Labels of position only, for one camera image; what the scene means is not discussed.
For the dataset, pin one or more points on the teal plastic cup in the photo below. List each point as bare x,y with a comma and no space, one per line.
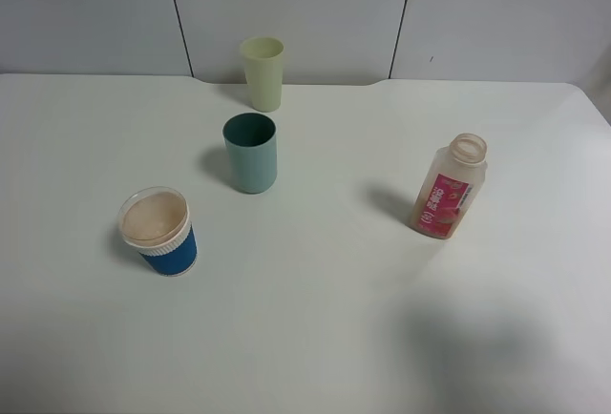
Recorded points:
251,143

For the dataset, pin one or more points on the pale yellow plastic cup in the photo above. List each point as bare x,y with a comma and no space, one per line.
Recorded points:
262,59

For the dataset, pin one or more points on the pink label drink bottle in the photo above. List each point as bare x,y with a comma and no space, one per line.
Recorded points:
455,177

